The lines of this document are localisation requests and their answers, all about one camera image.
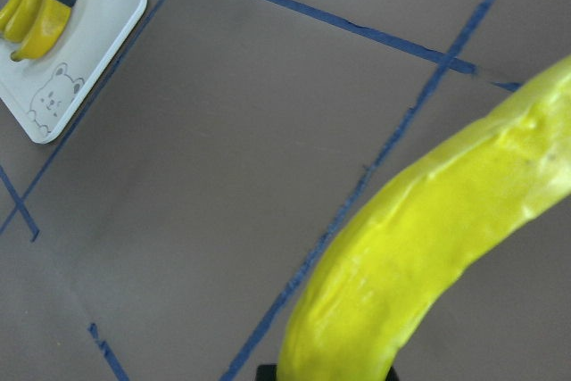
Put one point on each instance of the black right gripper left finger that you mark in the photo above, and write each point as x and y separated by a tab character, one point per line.
266	372

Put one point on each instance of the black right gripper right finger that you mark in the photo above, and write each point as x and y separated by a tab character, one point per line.
391	375

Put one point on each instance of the yellow banana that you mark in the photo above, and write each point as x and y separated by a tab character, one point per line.
52	19
21	21
423	229
7	12

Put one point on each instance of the white bear tray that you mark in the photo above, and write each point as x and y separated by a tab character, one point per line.
43	95

